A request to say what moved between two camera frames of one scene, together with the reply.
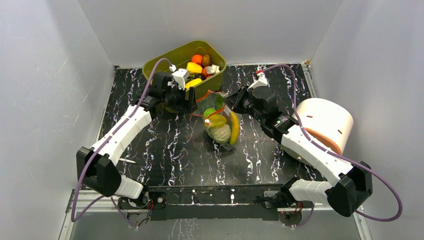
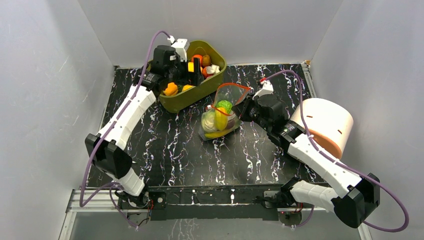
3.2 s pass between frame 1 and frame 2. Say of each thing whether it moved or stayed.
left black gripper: moved
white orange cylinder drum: stayed
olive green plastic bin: stayed
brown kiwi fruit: stayed
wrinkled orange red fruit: stayed
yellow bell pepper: stayed
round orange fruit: stayed
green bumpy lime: moved
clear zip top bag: moved
